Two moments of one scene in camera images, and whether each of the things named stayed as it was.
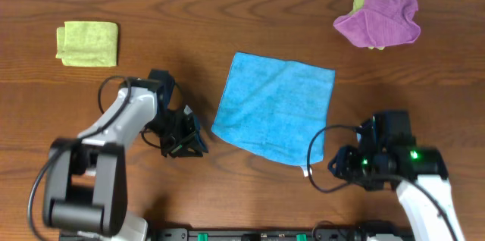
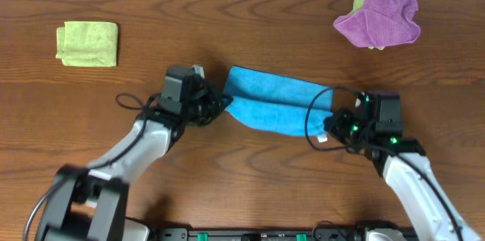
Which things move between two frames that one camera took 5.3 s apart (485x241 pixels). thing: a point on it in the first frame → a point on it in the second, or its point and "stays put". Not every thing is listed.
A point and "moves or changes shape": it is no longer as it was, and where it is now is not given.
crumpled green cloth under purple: (358, 2) stays put
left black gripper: (186, 139) → (211, 101)
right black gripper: (344, 158) → (333, 124)
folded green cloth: (88, 44) stays put
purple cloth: (386, 18) stays put
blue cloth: (276, 107) moves or changes shape
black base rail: (280, 233) stays put
